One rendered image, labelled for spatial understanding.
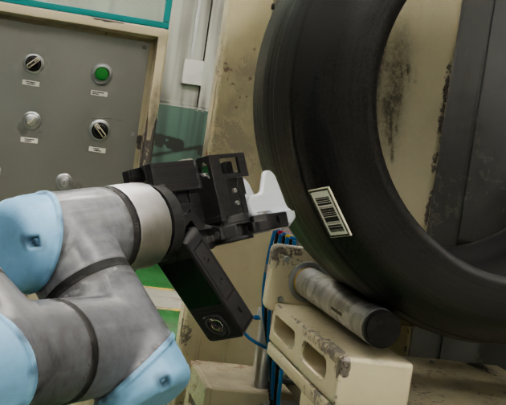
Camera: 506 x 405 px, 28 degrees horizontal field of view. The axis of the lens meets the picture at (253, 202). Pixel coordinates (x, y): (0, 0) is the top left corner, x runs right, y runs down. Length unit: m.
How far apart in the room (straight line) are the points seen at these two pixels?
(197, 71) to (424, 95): 8.89
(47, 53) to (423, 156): 0.70
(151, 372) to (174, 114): 9.63
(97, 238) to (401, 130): 0.83
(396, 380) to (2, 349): 0.63
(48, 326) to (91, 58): 1.19
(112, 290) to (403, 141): 0.85
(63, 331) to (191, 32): 9.83
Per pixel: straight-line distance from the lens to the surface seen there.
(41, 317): 0.68
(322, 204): 1.12
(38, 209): 0.78
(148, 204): 0.84
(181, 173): 0.91
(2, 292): 0.68
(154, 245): 0.85
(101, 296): 0.76
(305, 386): 1.29
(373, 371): 1.17
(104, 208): 0.81
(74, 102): 1.83
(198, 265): 0.90
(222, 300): 0.91
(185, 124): 10.36
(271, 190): 1.00
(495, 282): 1.17
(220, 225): 0.92
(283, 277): 1.48
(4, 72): 1.83
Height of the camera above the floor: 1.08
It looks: 3 degrees down
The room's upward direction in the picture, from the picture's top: 8 degrees clockwise
